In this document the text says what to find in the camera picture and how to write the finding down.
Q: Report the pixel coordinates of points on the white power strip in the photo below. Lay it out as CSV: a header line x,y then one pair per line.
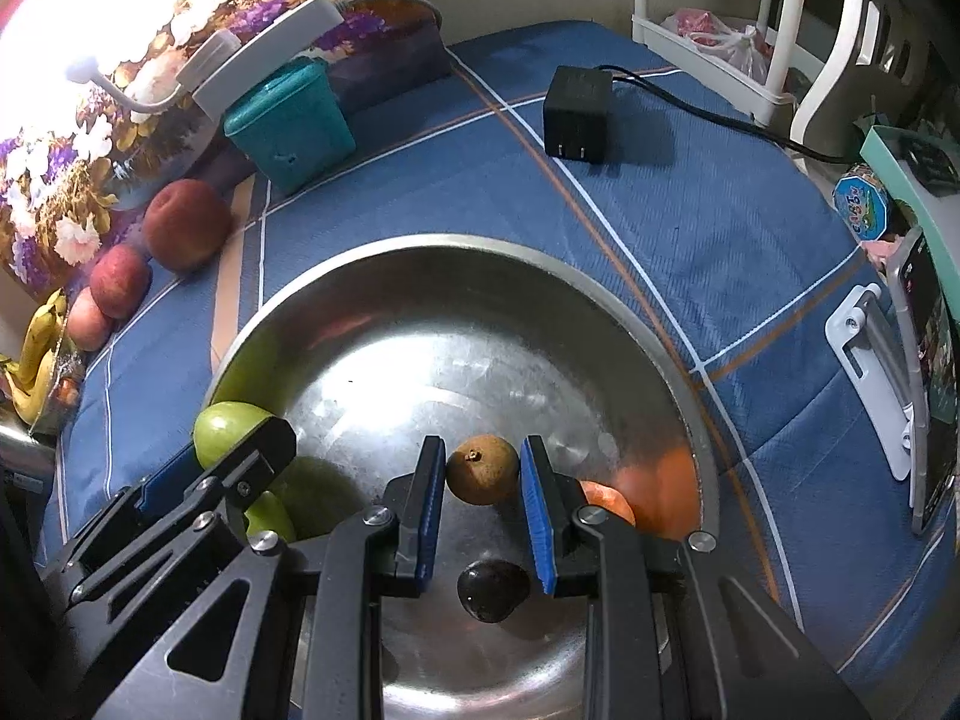
x,y
277,37

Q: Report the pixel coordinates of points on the small tangerine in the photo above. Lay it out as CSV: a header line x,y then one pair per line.
x,y
69,392

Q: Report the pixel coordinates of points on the brown longan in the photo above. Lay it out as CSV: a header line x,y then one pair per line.
x,y
482,469

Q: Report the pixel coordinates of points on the teal plastic box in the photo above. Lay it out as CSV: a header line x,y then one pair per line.
x,y
292,127

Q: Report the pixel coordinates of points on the black smartphone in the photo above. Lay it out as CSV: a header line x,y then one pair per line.
x,y
934,360

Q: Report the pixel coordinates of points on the white phone stand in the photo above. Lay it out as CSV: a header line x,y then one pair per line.
x,y
862,360

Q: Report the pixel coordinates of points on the dark red apple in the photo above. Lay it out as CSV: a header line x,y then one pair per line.
x,y
187,225

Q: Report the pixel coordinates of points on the orange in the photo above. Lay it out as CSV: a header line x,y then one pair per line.
x,y
609,501

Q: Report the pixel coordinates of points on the pink apple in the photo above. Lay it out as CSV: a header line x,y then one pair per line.
x,y
86,322

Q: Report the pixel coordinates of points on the pink plastic bag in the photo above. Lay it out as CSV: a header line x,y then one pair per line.
x,y
705,26

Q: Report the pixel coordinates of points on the teal tray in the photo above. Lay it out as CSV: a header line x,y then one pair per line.
x,y
892,157

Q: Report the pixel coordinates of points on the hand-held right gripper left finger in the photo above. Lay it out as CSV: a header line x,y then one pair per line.
x,y
429,517

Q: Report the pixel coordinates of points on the dark purple plum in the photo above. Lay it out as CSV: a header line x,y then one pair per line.
x,y
491,585

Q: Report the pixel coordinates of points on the white rack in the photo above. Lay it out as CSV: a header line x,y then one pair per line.
x,y
780,30

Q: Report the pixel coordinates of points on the round green jujube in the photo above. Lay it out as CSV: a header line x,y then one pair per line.
x,y
270,514

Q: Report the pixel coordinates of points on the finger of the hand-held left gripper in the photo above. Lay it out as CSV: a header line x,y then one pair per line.
x,y
169,480
172,551

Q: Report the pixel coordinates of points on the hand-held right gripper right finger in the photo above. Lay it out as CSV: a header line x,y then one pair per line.
x,y
541,525

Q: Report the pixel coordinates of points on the blue plaid tablecloth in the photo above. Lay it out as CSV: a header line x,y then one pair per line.
x,y
712,277

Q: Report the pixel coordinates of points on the yellow banana bunch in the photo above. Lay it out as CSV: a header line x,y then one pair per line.
x,y
37,360

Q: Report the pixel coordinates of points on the blue round tin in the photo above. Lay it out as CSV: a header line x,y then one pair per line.
x,y
861,206

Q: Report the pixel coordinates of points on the white plug adapter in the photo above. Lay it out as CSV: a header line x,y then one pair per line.
x,y
210,56

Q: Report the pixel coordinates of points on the stainless steel bowl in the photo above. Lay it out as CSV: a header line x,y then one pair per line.
x,y
465,360

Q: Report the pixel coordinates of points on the clear plastic tray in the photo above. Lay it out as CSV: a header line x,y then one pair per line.
x,y
71,416

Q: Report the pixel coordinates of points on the black power adapter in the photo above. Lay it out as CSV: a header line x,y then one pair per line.
x,y
576,112

